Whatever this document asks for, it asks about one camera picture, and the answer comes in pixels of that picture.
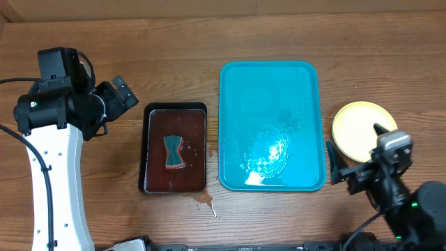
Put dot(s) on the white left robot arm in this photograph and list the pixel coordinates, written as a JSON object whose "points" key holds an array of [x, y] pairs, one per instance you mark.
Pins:
{"points": [[53, 124]]}

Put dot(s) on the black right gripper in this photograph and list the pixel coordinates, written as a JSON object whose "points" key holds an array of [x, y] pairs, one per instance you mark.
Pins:
{"points": [[359, 172]]}

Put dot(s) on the blue plastic tray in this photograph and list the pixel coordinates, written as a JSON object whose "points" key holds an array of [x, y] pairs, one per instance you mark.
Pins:
{"points": [[270, 133]]}

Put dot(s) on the black water basin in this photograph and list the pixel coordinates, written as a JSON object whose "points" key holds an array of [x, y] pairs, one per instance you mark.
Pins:
{"points": [[185, 119]]}

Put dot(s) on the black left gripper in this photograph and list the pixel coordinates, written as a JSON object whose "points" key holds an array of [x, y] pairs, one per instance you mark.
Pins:
{"points": [[105, 90]]}

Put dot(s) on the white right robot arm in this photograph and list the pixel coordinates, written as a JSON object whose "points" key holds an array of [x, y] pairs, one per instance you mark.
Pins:
{"points": [[417, 219]]}

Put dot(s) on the orange and green sponge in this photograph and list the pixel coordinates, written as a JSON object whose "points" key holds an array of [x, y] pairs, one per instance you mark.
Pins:
{"points": [[173, 145]]}

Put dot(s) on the yellow plate with red stain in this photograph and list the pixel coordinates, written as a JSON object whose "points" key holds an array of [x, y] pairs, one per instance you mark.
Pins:
{"points": [[353, 128]]}

